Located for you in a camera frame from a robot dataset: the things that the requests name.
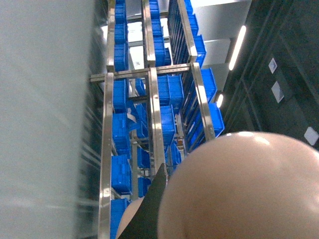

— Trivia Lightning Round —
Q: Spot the beige plastic dustpan tray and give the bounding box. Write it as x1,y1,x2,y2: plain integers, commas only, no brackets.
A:
117,132,319,239

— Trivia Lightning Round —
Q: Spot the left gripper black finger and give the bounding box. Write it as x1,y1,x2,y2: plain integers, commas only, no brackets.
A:
119,164,166,239

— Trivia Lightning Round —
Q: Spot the steel shelf rack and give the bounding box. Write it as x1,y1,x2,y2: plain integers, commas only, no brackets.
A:
90,0,217,239

